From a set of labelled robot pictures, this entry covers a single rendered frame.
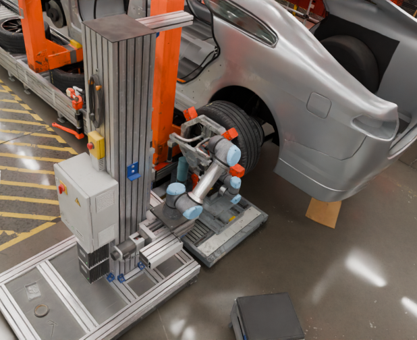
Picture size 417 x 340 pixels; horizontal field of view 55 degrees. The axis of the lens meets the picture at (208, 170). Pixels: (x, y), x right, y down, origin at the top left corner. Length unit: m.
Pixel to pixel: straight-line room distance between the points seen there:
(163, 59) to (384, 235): 2.75
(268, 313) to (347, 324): 0.83
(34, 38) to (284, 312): 3.54
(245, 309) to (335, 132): 1.36
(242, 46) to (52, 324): 2.32
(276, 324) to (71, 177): 1.64
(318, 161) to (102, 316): 1.85
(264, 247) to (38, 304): 1.91
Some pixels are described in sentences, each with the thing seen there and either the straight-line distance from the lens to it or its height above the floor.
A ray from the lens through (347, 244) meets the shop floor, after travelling 4.06.
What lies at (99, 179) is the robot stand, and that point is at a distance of 2.30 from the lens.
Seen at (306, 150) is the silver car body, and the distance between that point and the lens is 3.03.
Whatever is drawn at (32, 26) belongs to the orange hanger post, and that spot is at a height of 1.03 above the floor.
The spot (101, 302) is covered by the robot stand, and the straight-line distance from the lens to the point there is 3.01.
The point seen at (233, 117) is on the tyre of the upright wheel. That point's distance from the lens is 3.04.
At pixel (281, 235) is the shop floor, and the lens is 3.86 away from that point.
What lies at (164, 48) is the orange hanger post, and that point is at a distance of 2.90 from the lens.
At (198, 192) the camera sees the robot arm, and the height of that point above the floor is 1.10.
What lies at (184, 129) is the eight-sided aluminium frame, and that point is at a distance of 3.23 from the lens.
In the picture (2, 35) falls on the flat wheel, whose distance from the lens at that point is 5.85.
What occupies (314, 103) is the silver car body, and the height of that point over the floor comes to 1.47.
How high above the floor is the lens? 2.79
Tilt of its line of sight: 40 degrees down
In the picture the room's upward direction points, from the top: 11 degrees clockwise
